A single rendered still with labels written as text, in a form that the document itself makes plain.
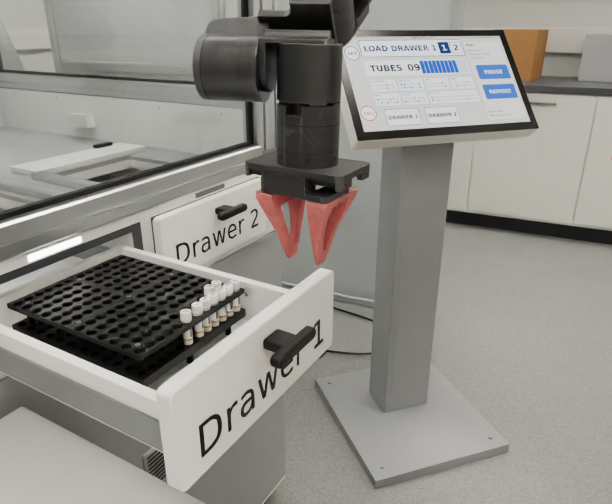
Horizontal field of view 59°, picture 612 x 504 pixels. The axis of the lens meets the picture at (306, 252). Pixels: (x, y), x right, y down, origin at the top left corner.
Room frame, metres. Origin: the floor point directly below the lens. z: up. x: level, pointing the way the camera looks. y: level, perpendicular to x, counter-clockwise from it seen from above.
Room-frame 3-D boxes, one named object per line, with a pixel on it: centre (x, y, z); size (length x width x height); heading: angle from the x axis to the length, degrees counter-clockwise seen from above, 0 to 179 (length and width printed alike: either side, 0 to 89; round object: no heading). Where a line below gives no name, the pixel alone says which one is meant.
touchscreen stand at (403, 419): (1.46, -0.33, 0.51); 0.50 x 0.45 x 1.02; 19
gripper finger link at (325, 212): (0.50, 0.00, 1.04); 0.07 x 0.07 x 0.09; 60
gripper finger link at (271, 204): (0.50, 0.00, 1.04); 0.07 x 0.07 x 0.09; 60
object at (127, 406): (0.60, 0.23, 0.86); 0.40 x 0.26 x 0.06; 60
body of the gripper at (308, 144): (0.50, 0.00, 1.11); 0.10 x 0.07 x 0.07; 60
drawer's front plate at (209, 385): (0.49, 0.05, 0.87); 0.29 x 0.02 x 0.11; 150
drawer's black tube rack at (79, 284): (0.59, 0.22, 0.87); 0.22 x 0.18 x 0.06; 60
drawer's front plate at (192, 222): (0.92, 0.16, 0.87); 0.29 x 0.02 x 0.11; 150
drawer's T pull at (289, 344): (0.48, 0.02, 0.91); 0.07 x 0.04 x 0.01; 150
